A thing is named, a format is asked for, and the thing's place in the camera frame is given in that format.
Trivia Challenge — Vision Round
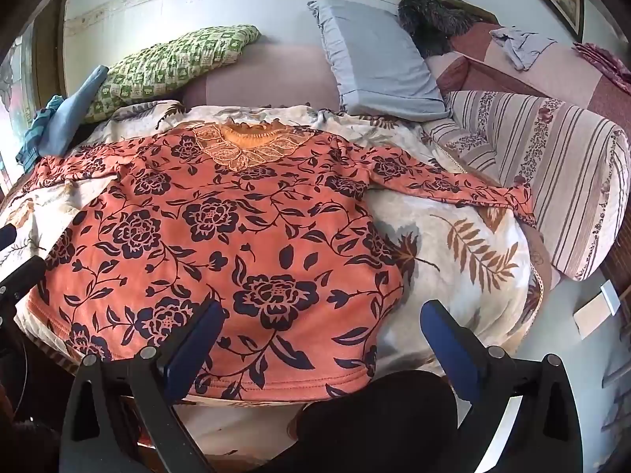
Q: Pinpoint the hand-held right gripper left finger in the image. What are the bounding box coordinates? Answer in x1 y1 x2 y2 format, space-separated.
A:
59 298 228 473

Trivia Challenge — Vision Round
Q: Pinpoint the blue cloth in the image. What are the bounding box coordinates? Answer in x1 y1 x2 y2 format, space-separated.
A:
37 65 110 158

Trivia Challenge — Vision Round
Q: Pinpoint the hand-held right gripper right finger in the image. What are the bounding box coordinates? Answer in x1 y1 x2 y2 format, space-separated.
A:
420 300 585 473

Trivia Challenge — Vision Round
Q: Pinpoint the striped floral quilt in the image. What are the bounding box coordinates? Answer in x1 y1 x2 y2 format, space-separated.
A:
424 89 631 281

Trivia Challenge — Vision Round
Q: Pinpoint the teal plaid cloth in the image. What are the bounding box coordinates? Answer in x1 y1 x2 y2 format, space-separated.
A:
15 95 65 167

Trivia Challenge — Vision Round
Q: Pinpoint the maroon patterned cloth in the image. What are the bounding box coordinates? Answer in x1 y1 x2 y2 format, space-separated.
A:
572 42 631 102

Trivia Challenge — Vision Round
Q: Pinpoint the leaf print blanket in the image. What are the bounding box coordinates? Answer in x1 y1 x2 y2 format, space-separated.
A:
0 100 548 405

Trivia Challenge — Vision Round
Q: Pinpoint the green checked pillow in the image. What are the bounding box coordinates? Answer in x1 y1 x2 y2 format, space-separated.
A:
81 24 262 125

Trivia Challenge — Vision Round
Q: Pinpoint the grey-blue pillow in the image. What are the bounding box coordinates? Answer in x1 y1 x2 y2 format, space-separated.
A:
308 0 454 120

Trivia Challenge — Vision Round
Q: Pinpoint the pink bed sheet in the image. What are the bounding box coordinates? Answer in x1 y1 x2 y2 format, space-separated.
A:
182 42 346 109

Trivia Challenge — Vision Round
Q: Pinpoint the orange floral shirt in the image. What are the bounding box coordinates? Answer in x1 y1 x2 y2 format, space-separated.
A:
27 123 538 402

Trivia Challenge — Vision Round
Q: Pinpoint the grey garment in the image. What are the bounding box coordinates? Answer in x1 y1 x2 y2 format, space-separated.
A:
489 26 558 71

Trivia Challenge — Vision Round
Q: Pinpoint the pink striped sofa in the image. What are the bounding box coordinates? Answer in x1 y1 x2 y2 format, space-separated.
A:
426 5 631 158

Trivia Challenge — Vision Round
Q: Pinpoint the white box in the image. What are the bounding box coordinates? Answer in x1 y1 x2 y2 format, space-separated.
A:
573 281 621 341

